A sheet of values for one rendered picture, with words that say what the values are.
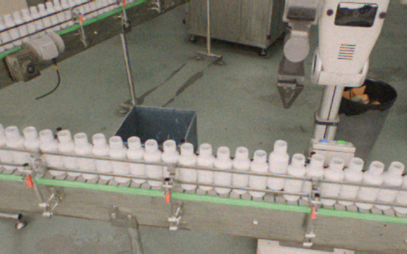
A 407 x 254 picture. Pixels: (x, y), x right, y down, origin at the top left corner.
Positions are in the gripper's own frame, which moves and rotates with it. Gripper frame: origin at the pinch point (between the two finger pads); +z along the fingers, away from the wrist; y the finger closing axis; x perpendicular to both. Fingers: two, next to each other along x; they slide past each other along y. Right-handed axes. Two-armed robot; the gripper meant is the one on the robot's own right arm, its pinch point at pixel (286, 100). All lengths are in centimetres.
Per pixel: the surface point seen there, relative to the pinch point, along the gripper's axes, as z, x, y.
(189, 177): 28.8, -28.0, 2.9
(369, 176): 21.8, 27.5, 1.7
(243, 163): 21.9, -10.8, 1.6
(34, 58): 34, -142, -98
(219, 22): 82, -77, -384
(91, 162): 28, -61, 2
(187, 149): 18.5, -28.5, 2.2
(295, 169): 21.6, 5.4, 2.2
